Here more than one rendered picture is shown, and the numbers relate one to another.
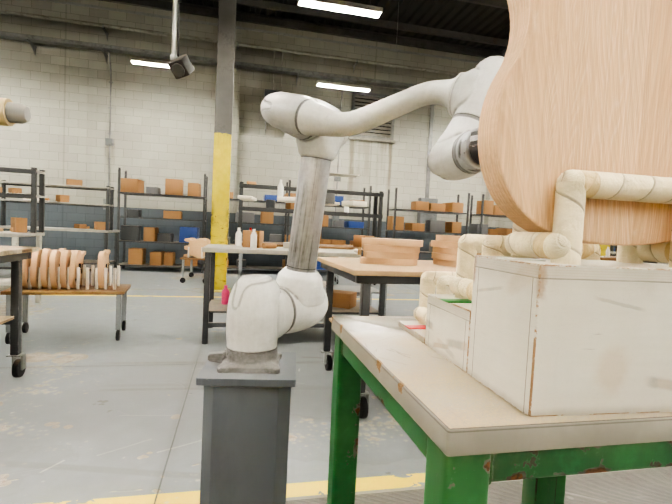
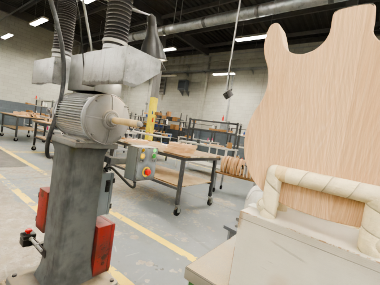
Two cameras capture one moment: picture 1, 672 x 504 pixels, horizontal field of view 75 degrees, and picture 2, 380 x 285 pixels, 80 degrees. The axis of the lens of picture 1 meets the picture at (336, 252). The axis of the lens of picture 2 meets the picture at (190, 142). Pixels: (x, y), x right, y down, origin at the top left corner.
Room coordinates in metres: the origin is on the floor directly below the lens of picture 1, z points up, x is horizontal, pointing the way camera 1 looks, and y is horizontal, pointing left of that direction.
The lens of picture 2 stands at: (0.08, -0.50, 1.26)
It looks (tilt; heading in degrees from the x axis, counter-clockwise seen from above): 3 degrees down; 50
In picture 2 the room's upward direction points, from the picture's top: 9 degrees clockwise
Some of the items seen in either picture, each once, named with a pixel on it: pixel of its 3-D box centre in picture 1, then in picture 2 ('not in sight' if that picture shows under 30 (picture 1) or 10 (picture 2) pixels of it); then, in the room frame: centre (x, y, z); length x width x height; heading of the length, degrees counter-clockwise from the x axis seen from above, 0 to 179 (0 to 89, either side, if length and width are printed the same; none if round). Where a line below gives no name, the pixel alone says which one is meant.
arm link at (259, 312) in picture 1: (256, 310); (259, 203); (1.35, 0.24, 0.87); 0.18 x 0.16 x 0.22; 144
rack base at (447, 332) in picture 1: (520, 329); not in sight; (0.73, -0.31, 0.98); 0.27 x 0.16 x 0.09; 102
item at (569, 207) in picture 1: (568, 223); (271, 194); (0.52, -0.27, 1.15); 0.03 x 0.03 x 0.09
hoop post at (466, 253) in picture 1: (465, 270); not in sight; (0.76, -0.22, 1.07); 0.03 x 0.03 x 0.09
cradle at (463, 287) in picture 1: (470, 289); not in sight; (0.71, -0.22, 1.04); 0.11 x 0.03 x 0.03; 12
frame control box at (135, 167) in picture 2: not in sight; (130, 164); (0.71, 0.76, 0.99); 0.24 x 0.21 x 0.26; 103
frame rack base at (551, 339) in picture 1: (591, 327); (309, 266); (0.58, -0.34, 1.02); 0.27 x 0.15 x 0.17; 102
